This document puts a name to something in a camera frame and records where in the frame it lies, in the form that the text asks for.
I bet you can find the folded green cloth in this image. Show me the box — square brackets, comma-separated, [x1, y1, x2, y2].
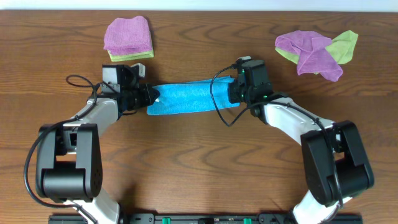
[107, 33, 154, 62]

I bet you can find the crumpled green cloth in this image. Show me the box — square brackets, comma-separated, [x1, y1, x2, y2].
[275, 30, 358, 66]

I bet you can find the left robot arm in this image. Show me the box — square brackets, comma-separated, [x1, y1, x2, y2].
[24, 63, 160, 223]

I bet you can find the folded purple cloth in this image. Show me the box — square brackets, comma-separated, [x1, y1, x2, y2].
[104, 16, 153, 55]

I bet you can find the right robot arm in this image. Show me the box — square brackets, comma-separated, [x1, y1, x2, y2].
[228, 56, 374, 223]

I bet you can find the blue microfiber cloth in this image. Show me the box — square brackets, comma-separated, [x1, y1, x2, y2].
[147, 76, 240, 116]

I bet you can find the crumpled purple cloth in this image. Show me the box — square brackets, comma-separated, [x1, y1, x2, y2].
[275, 30, 343, 82]

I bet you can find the black mounting rail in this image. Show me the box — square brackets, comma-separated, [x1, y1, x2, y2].
[48, 213, 363, 224]

